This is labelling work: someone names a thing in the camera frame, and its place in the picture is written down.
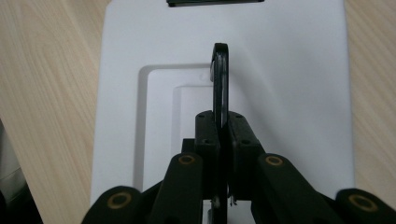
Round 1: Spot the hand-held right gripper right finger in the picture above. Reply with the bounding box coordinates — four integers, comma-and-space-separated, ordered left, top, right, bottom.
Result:
228, 111, 266, 201

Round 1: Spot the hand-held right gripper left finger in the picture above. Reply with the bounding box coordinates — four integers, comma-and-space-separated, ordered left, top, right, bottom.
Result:
181, 110, 222, 201

